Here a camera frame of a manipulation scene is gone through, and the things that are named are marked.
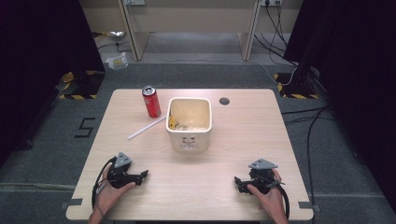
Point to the black stand base striped tape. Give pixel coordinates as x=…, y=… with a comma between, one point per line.
x=84, y=87
x=295, y=88

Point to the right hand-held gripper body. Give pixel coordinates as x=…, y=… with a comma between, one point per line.
x=261, y=182

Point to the cream square bin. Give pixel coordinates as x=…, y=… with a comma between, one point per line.
x=188, y=141

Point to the crumpled foil wrapper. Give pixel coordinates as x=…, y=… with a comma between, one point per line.
x=113, y=34

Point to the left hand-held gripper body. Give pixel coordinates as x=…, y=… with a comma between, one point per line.
x=120, y=177

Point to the clear plastic bag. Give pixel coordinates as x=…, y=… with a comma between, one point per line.
x=117, y=61

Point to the grey tape strip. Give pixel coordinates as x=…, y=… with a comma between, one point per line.
x=308, y=205
x=72, y=202

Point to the yellow scrap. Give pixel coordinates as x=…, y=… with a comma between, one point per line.
x=171, y=122

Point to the black curtain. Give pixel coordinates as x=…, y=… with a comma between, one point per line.
x=37, y=62
x=358, y=77

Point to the person's right hand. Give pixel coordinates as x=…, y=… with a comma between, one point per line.
x=272, y=202

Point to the person's left hand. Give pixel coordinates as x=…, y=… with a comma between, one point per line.
x=109, y=196

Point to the red soda can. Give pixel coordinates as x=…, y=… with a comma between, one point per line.
x=152, y=104

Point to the white paper scraps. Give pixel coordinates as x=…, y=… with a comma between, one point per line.
x=194, y=127

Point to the white wall socket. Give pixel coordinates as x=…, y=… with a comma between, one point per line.
x=134, y=2
x=271, y=2

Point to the white straw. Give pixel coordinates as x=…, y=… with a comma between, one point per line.
x=146, y=127

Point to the dark round table grommet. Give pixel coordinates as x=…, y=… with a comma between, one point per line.
x=224, y=101

